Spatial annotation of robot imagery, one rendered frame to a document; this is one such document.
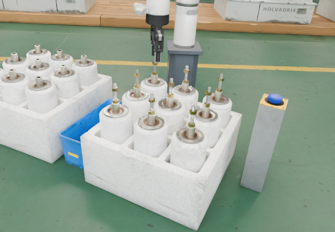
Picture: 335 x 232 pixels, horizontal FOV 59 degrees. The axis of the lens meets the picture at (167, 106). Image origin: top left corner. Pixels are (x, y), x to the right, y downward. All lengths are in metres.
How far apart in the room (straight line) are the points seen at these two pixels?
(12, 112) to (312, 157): 1.10
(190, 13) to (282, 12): 1.84
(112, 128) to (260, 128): 0.43
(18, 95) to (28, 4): 1.87
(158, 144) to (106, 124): 0.16
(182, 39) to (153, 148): 0.58
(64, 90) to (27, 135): 0.20
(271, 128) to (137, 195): 0.43
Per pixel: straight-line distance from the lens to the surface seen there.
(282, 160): 1.20
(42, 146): 1.08
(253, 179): 1.00
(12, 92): 1.12
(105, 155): 0.88
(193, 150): 0.75
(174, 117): 0.88
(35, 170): 1.10
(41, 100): 1.04
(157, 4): 0.93
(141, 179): 0.85
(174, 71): 1.28
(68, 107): 1.07
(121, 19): 2.69
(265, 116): 0.87
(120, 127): 0.85
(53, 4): 2.86
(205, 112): 0.86
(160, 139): 0.80
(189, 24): 1.24
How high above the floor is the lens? 0.70
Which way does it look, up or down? 30 degrees down
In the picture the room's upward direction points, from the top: 4 degrees clockwise
